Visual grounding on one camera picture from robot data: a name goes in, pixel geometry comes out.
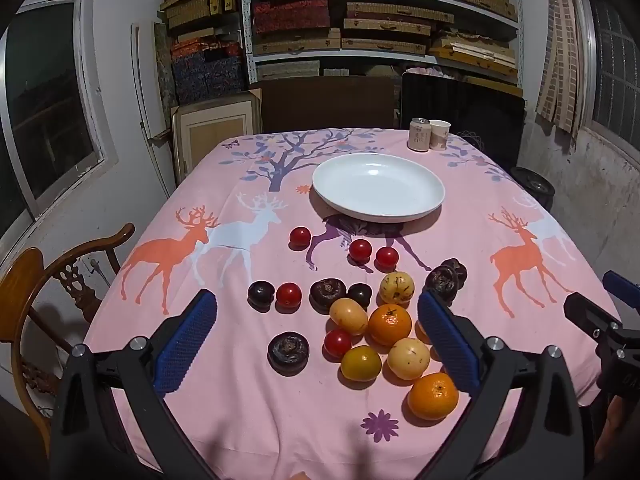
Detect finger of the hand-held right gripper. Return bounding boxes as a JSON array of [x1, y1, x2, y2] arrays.
[[564, 292, 626, 345], [602, 270, 640, 311]]

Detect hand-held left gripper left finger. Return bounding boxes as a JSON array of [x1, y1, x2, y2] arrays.
[[50, 289, 221, 480]]

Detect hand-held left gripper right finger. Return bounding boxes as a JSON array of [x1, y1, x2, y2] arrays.
[[415, 290, 586, 480]]

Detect yellow passion fruit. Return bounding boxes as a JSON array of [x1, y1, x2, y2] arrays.
[[387, 338, 431, 381], [379, 271, 416, 305], [329, 298, 369, 336]]

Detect orange mandarin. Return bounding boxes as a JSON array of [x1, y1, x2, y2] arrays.
[[368, 304, 413, 347], [407, 372, 460, 421]]

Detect dark purple plum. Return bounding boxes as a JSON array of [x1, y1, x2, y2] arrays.
[[247, 281, 276, 309], [347, 283, 372, 308]]

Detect yellow tomato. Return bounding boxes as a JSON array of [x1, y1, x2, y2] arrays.
[[341, 345, 383, 383]]

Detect white plate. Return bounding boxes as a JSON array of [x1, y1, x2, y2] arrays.
[[312, 153, 446, 224]]

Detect person's right hand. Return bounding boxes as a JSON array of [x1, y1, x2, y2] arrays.
[[595, 395, 632, 461]]

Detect pink deer print tablecloth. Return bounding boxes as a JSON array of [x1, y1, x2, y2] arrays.
[[82, 127, 626, 480]]

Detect carved wooden chair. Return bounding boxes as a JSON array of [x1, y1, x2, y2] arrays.
[[0, 223, 136, 411]]

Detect paper cup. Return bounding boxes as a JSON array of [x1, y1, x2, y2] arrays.
[[429, 119, 452, 151]]

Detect pale drink can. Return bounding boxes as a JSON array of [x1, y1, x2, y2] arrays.
[[407, 117, 432, 152]]

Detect cardboard box with framed panel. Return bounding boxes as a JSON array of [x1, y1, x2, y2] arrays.
[[171, 89, 263, 186]]

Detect barred window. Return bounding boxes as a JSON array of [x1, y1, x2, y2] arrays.
[[570, 0, 640, 153]]

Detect black flat panel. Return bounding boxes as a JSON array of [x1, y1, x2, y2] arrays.
[[400, 72, 526, 171]]

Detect white leaning board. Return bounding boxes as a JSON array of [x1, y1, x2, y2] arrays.
[[131, 21, 176, 196]]

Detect hanging brick print curtain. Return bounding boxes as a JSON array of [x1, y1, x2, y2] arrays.
[[535, 0, 583, 136]]

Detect dark blue patterned storage boxes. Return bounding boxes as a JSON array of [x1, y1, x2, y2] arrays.
[[171, 42, 247, 106]]

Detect brown wooden board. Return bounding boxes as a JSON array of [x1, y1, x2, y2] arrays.
[[260, 76, 401, 133]]

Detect white framed window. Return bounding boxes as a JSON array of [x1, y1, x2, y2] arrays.
[[0, 0, 118, 241]]

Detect grey stone slab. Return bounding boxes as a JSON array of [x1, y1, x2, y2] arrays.
[[154, 22, 178, 111]]

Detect stack of tan woven cases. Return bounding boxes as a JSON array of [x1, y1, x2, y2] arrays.
[[248, 0, 518, 83]]

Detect white metal shelf rack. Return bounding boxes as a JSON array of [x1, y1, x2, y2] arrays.
[[239, 0, 525, 98]]

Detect large red patterned box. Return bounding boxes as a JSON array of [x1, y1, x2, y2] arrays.
[[251, 0, 332, 36]]

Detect pile of yellow woven boxes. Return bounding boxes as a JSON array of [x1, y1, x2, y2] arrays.
[[160, 0, 241, 43]]

